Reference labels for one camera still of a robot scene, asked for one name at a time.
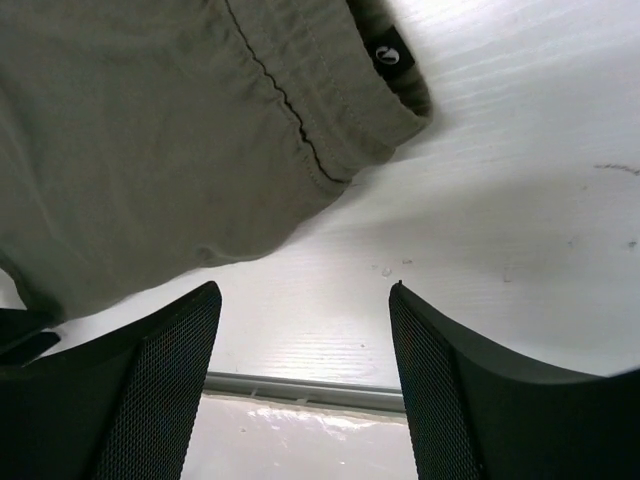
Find olive green shorts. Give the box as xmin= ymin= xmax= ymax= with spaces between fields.
xmin=1 ymin=1 xmax=432 ymax=320

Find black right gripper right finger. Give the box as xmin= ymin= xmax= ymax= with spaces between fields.
xmin=389 ymin=283 xmax=639 ymax=479

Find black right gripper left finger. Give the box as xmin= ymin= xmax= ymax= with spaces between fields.
xmin=1 ymin=282 xmax=222 ymax=479

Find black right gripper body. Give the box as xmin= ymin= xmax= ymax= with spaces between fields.
xmin=1 ymin=308 xmax=61 ymax=367

